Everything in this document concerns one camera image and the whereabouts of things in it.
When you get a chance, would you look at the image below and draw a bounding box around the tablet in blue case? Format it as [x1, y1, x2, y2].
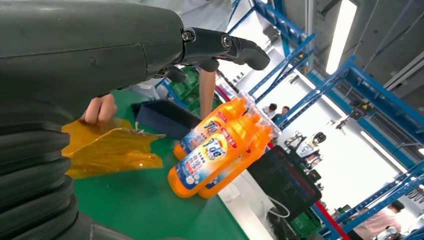
[130, 98, 204, 142]

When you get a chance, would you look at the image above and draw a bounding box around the yellow taped cardboard sheet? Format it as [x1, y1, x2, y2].
[61, 117, 167, 180]

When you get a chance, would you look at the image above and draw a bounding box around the stack of green crates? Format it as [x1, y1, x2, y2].
[169, 66, 222, 117]

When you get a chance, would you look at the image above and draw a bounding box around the blue metal shelving rack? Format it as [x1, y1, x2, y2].
[274, 56, 424, 240]
[226, 0, 317, 104]

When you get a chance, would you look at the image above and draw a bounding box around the white desk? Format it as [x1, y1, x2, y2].
[216, 172, 277, 240]

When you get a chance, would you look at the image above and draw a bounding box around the black hard case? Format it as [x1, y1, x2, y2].
[246, 145, 323, 222]

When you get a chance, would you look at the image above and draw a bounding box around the white and black robot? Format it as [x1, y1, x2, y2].
[284, 130, 328, 170]

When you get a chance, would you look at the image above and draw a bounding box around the long ceiling light strip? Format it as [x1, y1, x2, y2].
[360, 130, 409, 174]
[325, 0, 359, 76]

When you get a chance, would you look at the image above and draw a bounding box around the white phone charging cable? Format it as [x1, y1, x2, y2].
[266, 195, 292, 220]

